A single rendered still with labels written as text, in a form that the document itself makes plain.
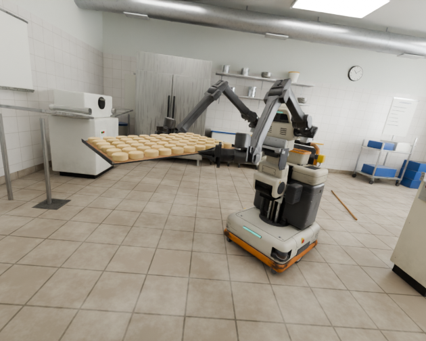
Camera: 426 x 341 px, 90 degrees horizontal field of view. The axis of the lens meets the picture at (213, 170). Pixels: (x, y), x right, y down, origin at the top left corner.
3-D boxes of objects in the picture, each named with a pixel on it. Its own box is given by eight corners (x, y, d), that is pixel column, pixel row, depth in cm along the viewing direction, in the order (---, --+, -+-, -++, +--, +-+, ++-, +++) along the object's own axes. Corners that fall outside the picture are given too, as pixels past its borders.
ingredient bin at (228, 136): (207, 165, 472) (211, 130, 452) (206, 159, 534) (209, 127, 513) (231, 168, 478) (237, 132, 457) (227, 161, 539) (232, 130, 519)
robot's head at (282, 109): (276, 111, 171) (272, 95, 162) (301, 114, 157) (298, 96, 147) (267, 123, 167) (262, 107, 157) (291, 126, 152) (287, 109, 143)
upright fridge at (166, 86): (201, 158, 534) (211, 69, 480) (200, 168, 447) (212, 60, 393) (145, 151, 526) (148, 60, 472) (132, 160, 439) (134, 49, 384)
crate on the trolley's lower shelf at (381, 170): (379, 172, 536) (382, 165, 530) (394, 177, 500) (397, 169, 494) (360, 171, 525) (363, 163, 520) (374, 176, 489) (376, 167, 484)
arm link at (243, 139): (259, 162, 95) (243, 160, 100) (263, 136, 94) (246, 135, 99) (245, 162, 86) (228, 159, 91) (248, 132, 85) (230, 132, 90)
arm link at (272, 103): (290, 95, 107) (270, 97, 114) (287, 86, 103) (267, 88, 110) (259, 167, 94) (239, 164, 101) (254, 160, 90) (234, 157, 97)
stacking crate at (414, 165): (423, 169, 527) (426, 162, 522) (441, 174, 489) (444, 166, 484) (401, 167, 522) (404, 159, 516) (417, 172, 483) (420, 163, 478)
